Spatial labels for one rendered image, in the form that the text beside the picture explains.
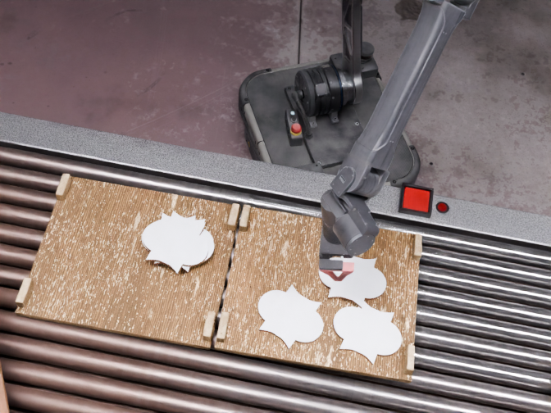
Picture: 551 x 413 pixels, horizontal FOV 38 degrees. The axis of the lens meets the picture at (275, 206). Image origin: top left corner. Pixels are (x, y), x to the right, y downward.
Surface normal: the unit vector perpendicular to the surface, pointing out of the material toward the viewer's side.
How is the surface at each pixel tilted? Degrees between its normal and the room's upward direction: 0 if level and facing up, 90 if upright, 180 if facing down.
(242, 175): 0
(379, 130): 47
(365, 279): 4
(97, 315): 0
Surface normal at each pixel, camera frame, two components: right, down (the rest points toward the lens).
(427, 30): -0.71, -0.07
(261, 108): 0.07, -0.52
